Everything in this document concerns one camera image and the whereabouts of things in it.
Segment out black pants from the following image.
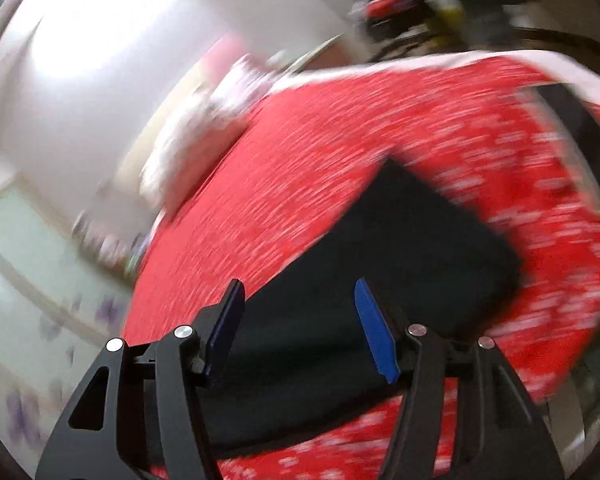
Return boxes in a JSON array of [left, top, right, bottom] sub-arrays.
[[200, 160, 521, 458]]

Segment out floral sliding wardrobe door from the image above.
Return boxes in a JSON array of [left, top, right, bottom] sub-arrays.
[[0, 183, 131, 474]]

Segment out red floral bedspread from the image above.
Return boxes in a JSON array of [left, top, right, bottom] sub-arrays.
[[123, 51, 600, 479]]

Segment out floral white pillow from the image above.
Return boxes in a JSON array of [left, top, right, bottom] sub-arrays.
[[140, 55, 278, 218]]

